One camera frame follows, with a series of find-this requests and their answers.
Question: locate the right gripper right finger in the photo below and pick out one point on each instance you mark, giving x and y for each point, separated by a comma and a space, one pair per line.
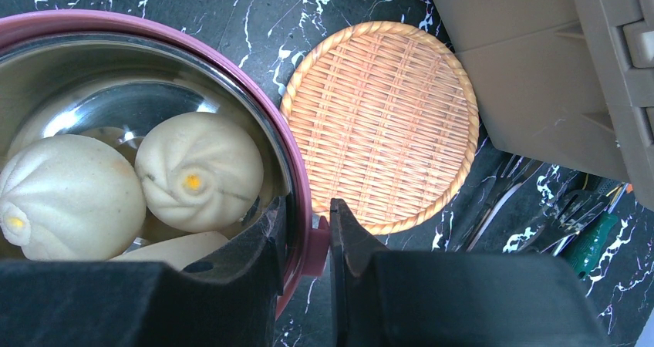
382, 297

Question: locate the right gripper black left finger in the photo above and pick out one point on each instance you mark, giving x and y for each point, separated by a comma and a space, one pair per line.
227, 298

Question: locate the steamed bun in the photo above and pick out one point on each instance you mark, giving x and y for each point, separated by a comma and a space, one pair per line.
178, 252
199, 172
70, 197

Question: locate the steamed bun front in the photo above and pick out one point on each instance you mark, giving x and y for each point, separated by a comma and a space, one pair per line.
70, 197

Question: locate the metal food tongs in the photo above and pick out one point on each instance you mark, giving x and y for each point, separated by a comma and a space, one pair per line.
567, 215

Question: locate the red steel lunch bowl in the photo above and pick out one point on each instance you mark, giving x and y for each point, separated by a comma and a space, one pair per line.
310, 246

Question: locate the orange green screwdriver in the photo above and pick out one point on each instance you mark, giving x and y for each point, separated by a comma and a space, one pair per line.
584, 252

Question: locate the tan plastic toolbox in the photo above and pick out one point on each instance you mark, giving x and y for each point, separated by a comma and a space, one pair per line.
568, 82

